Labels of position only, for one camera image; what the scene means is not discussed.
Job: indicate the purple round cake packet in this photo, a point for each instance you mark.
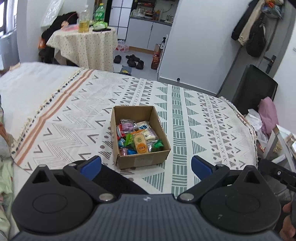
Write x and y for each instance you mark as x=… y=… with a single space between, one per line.
x=128 y=126

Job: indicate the pink cloth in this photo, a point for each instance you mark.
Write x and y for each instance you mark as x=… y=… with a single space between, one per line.
x=268 y=114

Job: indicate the light green snack packet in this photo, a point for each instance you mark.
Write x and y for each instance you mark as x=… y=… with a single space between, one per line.
x=129 y=142

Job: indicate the blue candy packet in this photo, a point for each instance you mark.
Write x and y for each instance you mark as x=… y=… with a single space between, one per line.
x=128 y=149

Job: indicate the pile of black shoes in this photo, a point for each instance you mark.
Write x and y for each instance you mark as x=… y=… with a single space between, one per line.
x=135 y=62

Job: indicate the white kitchen cabinet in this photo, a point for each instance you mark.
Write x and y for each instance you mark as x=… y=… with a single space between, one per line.
x=142 y=24

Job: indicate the black chair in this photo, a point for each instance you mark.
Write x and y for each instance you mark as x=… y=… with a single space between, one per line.
x=254 y=86

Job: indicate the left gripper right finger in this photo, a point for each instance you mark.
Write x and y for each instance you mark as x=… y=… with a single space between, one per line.
x=211 y=177

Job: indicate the patterned bed blanket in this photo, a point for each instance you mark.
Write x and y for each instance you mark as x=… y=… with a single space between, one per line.
x=74 y=124

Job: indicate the red oil jug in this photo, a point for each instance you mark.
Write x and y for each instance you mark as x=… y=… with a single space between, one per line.
x=155 y=61

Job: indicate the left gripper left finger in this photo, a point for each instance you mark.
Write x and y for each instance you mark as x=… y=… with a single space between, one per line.
x=82 y=175

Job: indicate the orange yellow snack packet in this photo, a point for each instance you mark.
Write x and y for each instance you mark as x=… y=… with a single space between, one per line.
x=140 y=143

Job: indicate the black slipper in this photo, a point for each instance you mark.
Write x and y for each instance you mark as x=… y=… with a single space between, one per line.
x=117 y=59

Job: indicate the green soda bottle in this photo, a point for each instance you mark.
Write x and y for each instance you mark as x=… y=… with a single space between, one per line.
x=99 y=14

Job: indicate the red blue striped snack packet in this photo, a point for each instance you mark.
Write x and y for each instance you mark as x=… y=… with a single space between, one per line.
x=118 y=131

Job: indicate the dark green snack packet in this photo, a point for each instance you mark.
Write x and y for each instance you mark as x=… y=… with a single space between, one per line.
x=156 y=146

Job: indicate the brown cardboard box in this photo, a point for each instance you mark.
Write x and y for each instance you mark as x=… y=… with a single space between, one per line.
x=138 y=113

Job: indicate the person's hand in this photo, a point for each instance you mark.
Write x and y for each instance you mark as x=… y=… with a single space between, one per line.
x=287 y=231

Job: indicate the hanging jackets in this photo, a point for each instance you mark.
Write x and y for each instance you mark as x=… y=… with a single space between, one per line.
x=250 y=29

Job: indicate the white bed sheet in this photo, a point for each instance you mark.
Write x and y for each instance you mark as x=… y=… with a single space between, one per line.
x=25 y=88

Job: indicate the red bottle pack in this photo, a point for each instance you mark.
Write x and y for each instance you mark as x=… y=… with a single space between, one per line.
x=122 y=46

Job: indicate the table with dotted cloth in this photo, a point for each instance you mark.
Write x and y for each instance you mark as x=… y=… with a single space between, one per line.
x=91 y=50

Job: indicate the yellow liquid bottle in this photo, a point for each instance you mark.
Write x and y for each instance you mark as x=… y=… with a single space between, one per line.
x=84 y=20

